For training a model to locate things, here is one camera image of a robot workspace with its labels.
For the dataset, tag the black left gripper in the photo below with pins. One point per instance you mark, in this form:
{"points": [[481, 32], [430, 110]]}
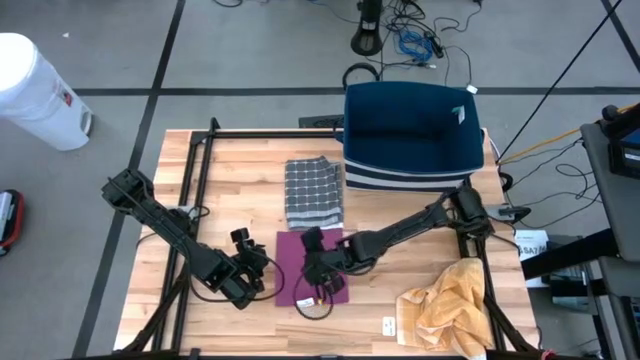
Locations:
{"points": [[247, 280]]}

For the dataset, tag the black desk crossbar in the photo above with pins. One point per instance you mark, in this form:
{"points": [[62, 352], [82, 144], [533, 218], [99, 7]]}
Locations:
{"points": [[570, 252]]}

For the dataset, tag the magenta towel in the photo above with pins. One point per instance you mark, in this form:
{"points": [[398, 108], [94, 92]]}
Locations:
{"points": [[290, 270]]}

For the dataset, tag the white paper tag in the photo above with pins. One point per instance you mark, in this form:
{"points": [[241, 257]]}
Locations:
{"points": [[388, 326]]}

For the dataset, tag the yellow checked towel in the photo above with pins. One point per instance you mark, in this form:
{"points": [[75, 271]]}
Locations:
{"points": [[445, 310]]}

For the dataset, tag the white trash bin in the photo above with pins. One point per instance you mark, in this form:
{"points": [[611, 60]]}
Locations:
{"points": [[35, 95]]}

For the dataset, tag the white power adapter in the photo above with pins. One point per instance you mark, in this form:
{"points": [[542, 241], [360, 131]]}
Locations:
{"points": [[472, 89]]}

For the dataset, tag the black table frame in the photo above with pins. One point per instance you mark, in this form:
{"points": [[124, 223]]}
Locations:
{"points": [[275, 134]]}

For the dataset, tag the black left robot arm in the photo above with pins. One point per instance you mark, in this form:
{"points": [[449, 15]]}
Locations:
{"points": [[170, 230]]}

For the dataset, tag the white paper sheet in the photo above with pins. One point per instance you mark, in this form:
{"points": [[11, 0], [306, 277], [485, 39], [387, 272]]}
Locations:
{"points": [[532, 247]]}

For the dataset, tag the black monitor box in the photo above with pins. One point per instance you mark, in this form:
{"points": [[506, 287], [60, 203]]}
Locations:
{"points": [[625, 150]]}

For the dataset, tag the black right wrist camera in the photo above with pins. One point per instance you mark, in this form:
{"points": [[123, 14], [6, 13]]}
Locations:
{"points": [[334, 285]]}

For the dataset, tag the grey white-checked towel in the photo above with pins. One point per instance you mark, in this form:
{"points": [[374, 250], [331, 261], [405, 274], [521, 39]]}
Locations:
{"points": [[312, 195]]}

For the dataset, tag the black floor stand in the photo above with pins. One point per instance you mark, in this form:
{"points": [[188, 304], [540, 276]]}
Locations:
{"points": [[367, 35]]}

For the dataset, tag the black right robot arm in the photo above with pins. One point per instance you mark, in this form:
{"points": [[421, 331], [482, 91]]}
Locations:
{"points": [[410, 225]]}

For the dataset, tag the grey desk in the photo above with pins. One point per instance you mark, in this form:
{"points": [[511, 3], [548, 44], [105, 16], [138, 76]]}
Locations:
{"points": [[610, 190]]}

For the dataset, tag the green white basket tag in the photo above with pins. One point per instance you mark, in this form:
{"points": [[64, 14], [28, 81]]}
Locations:
{"points": [[459, 114]]}

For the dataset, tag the navy white striped basket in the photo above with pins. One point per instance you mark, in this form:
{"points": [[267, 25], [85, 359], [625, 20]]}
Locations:
{"points": [[410, 135]]}

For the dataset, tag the red black device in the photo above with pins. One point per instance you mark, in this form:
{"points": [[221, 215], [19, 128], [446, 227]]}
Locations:
{"points": [[12, 225]]}

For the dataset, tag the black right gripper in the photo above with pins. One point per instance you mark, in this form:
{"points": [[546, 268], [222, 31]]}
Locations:
{"points": [[335, 260]]}

